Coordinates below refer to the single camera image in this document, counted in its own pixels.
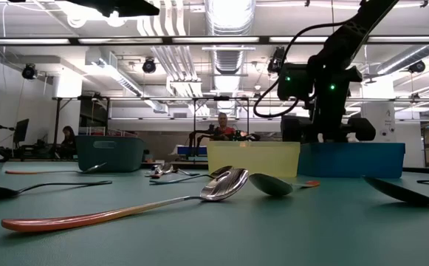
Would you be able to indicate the blue storage crate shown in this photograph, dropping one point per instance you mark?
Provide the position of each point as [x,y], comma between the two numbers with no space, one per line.
[192,150]

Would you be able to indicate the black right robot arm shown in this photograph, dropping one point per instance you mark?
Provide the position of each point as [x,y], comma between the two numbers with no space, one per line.
[347,40]

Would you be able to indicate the slate blue plastic bin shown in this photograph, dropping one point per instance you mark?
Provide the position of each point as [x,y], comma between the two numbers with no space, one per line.
[125,159]

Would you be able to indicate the silver ventilation duct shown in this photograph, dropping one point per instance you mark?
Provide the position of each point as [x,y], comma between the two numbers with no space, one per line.
[406,57]
[229,61]

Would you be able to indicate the yellow-green plastic bin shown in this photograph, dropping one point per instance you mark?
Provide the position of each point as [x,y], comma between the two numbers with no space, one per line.
[258,159]

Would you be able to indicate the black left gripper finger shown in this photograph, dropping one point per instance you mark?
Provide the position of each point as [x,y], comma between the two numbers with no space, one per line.
[144,9]

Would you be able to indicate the black aluminium table frame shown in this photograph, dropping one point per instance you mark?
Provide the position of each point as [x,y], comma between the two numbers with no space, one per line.
[166,40]

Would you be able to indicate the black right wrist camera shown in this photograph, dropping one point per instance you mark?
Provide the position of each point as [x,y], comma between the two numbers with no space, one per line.
[295,129]

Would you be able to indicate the person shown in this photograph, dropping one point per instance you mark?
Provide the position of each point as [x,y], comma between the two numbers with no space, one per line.
[223,129]
[67,144]

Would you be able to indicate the black background station frame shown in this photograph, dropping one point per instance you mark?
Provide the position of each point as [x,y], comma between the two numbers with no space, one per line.
[193,125]

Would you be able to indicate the black ceiling spotlight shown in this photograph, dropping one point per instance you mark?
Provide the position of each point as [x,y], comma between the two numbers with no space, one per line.
[275,61]
[417,66]
[148,65]
[29,71]

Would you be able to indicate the black computer monitor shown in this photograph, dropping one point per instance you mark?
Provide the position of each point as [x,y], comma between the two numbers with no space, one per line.
[21,131]

